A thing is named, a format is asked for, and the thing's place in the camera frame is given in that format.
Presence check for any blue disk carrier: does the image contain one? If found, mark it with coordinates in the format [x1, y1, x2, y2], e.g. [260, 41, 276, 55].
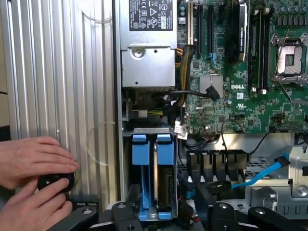
[131, 134, 152, 221]

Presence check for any grey metal disk bay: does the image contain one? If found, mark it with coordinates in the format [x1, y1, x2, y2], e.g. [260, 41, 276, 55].
[121, 127, 183, 222]

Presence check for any person's right hand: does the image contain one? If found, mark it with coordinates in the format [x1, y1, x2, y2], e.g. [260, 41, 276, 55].
[0, 178, 74, 231]

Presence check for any person's left hand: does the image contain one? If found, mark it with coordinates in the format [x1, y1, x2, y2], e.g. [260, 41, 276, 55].
[0, 136, 80, 191]

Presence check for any black plastic fan shroud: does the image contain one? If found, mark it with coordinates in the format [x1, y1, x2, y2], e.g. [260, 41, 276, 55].
[186, 149, 251, 183]

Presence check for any clear round plastic disc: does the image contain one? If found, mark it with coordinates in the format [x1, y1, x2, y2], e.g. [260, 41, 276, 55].
[78, 0, 114, 24]
[86, 121, 116, 166]

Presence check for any open PC case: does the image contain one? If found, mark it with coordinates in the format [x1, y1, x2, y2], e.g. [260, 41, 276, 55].
[113, 0, 308, 231]

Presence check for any green motherboard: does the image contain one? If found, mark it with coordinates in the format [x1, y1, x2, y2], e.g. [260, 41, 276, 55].
[177, 0, 308, 137]

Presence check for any silver chipset heatsink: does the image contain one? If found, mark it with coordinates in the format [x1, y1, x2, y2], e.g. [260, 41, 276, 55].
[199, 75, 224, 98]

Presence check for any silver power supply unit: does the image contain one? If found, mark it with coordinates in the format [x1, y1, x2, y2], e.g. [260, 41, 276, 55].
[119, 0, 179, 89]

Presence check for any CPU socket with levers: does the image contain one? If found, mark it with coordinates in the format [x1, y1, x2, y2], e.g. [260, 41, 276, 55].
[269, 30, 308, 104]

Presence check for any black RAM slot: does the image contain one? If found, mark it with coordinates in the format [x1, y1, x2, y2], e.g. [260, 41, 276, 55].
[261, 7, 271, 94]

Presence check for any black graphics card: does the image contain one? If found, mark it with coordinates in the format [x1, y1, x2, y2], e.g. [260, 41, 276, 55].
[226, 0, 248, 63]

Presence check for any black expansion slot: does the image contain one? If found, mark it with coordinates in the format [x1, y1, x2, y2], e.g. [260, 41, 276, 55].
[207, 4, 215, 55]
[196, 3, 205, 55]

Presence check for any beige expansion slot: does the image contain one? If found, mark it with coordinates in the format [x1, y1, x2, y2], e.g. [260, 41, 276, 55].
[187, 0, 194, 46]

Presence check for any thin wire with red tip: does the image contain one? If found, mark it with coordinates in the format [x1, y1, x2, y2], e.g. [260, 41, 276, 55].
[220, 117, 246, 151]

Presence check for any thin black wire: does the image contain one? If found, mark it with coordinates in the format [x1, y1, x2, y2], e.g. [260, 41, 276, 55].
[250, 125, 308, 156]

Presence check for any black wire with angled connector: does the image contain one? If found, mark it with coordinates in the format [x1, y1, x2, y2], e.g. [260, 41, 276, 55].
[154, 85, 220, 101]

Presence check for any braided yellow black wire bundle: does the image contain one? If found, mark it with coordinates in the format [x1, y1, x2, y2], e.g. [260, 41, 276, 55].
[179, 44, 195, 109]

